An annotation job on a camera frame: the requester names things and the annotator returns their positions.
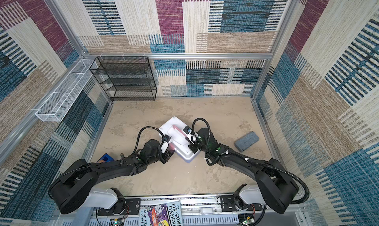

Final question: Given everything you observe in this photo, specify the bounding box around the white and blue toolbox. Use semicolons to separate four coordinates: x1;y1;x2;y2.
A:
159;116;199;163

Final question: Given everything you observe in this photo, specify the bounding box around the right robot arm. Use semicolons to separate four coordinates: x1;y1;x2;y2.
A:
190;117;310;214

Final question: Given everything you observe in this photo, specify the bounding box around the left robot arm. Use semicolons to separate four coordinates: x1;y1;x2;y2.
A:
48;126;172;214

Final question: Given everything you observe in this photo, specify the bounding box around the grey sponge block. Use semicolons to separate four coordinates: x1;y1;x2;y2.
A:
234;132;260;152

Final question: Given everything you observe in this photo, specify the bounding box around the colourful treehouse book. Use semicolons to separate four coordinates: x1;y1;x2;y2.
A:
138;201;184;226

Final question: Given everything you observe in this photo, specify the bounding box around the blue tape dispenser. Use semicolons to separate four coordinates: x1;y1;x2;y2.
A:
97;153;114;163

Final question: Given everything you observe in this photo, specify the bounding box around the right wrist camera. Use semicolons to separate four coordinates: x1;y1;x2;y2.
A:
183;125;197;144

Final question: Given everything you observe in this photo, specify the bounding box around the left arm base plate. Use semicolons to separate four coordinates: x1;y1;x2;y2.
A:
97;198;141;217

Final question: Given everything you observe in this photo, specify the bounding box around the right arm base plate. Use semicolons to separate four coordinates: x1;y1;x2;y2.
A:
216;195;263;212

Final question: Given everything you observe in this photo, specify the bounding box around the black wire mesh shelf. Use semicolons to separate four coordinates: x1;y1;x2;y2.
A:
89;56;157;102

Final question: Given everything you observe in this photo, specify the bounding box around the white wire mesh basket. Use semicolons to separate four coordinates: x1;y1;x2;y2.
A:
36;59;93;122

